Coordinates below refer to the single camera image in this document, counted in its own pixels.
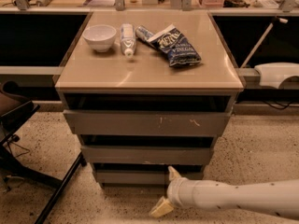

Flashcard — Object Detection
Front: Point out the black office chair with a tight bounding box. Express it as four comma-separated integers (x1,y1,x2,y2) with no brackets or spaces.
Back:
0,80,88,224

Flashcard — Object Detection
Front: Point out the black cable on floor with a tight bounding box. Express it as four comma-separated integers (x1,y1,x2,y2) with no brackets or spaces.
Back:
263,100,295,111

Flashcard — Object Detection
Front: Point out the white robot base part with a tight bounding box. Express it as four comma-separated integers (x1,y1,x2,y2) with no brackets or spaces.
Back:
254,63,299,89

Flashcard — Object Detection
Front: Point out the grey drawer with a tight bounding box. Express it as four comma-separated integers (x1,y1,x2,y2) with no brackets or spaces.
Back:
64,110,231,136
93,169,205,187
81,146,211,165

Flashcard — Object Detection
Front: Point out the clear plastic water bottle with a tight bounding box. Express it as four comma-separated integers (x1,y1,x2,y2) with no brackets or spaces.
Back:
121,23,136,58

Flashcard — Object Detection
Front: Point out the grey bottom drawer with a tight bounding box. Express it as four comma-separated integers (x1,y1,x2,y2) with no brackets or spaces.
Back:
93,169,205,187

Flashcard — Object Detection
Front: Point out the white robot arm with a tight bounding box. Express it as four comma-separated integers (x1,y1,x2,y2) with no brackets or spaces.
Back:
149,166,299,220

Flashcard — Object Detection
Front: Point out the white ceramic bowl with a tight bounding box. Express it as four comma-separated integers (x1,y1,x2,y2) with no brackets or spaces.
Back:
82,24,117,52

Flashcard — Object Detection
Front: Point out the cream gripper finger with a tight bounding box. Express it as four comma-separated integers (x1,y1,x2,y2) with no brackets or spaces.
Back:
168,166,181,181
149,196,174,218

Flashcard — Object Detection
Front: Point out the grey drawer cabinet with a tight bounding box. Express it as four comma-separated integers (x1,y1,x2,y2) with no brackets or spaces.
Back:
56,10,243,179

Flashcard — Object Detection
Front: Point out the grey top drawer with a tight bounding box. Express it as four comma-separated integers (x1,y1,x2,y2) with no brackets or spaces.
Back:
64,110,231,136

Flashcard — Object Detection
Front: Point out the blue vinegar chip bag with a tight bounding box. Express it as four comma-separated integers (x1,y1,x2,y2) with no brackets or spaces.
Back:
135,24,202,68

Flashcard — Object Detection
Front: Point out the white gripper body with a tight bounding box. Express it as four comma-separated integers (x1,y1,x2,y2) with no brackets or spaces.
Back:
167,177,196,207

